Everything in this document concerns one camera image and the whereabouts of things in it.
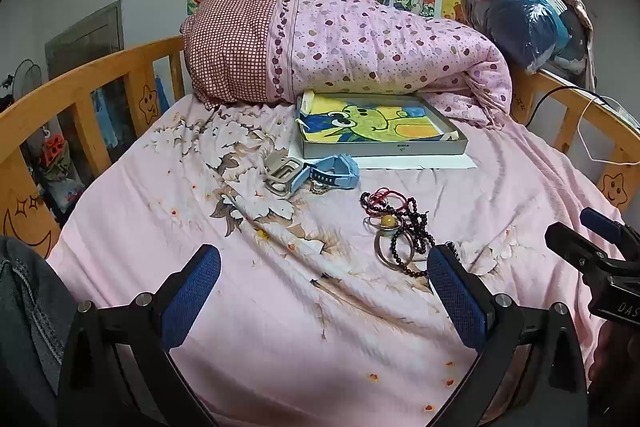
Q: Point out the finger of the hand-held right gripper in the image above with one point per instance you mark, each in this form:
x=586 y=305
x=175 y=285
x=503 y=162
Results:
x=570 y=242
x=597 y=219

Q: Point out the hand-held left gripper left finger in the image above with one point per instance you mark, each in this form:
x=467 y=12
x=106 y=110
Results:
x=192 y=292

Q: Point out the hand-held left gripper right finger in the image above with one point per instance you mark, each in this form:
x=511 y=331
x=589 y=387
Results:
x=457 y=302

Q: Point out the grey shallow tray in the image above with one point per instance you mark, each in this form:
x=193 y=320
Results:
x=435 y=150

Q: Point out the blue wrist watch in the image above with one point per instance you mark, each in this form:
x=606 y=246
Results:
x=340 y=169

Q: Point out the person's right hand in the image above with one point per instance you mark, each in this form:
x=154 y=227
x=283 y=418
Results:
x=615 y=357

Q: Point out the silver bangle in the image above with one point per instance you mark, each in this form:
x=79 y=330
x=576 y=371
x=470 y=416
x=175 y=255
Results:
x=382 y=254

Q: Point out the pink floral bed sheet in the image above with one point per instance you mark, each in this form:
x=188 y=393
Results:
x=300 y=332

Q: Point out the white flat board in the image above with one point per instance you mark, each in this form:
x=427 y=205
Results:
x=425 y=162

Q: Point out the person's jeans leg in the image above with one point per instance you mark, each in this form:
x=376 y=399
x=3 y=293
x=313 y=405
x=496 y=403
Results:
x=25 y=307

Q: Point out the hanging blue cloth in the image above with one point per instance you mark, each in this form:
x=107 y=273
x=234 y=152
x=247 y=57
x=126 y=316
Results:
x=105 y=117

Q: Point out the orange toy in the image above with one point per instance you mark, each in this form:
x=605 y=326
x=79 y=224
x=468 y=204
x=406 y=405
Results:
x=54 y=149

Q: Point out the colourful frog drawing sheet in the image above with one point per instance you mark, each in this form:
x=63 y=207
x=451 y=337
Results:
x=370 y=122

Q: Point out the plastic bag with blue cloth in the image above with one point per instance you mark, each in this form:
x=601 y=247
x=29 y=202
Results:
x=520 y=22

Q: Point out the rolled pink dotted quilt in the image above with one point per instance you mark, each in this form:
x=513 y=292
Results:
x=350 y=52

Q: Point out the standing fan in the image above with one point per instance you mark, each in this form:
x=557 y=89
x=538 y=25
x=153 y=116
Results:
x=25 y=77

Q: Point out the grey framed wall panel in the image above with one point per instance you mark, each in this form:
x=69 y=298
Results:
x=85 y=37

